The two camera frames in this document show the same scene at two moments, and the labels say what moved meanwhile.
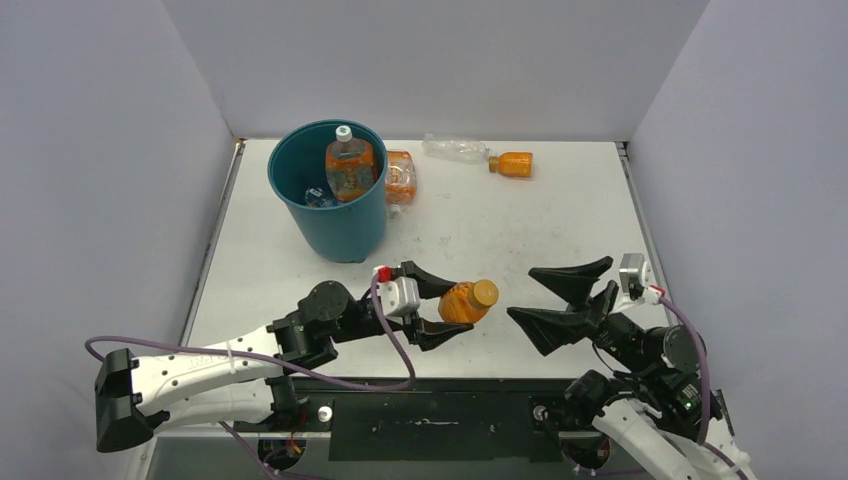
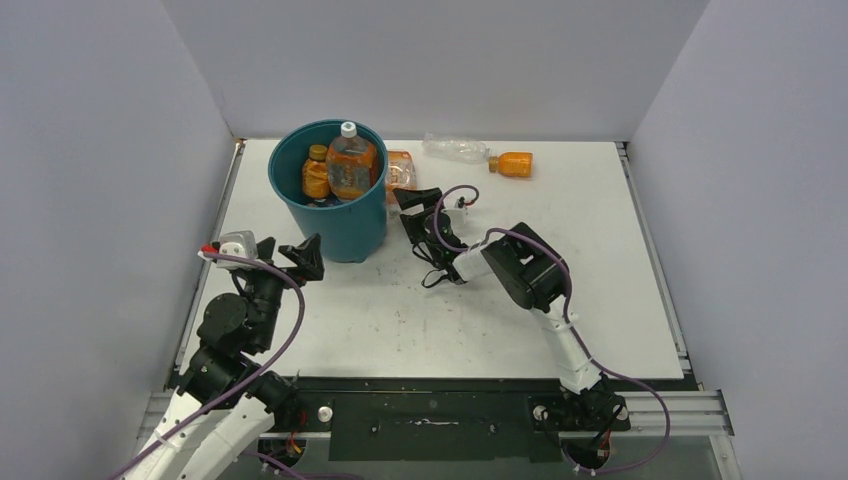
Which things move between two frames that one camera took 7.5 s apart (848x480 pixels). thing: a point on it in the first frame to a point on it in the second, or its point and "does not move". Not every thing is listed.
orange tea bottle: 401,180 does not move
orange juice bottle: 467,302 to 315,176
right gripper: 547,327 to 429,199
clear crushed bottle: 455,150 does not move
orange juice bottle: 512,163 does not move
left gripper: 423,331 to 306,256
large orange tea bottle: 350,166 does not move
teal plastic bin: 351,232 does not move
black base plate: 485,420 does not move
